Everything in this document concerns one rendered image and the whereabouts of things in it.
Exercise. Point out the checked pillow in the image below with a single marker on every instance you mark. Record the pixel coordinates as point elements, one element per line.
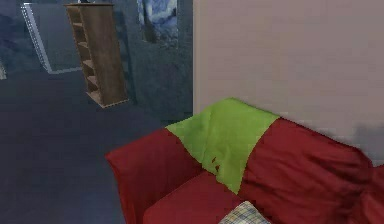
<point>245,215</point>

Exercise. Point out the brown wooden bookshelf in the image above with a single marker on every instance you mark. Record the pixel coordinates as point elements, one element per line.
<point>101,56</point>

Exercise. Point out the white framed room door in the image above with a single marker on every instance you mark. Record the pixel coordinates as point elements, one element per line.
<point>53,36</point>

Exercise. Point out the green blanket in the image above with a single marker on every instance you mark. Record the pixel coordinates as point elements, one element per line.
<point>223,140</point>

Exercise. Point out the red sofa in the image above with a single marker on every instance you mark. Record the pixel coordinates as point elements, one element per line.
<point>300,166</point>

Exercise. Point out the blue framed painting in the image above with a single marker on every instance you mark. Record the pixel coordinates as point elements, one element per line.
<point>160,20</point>

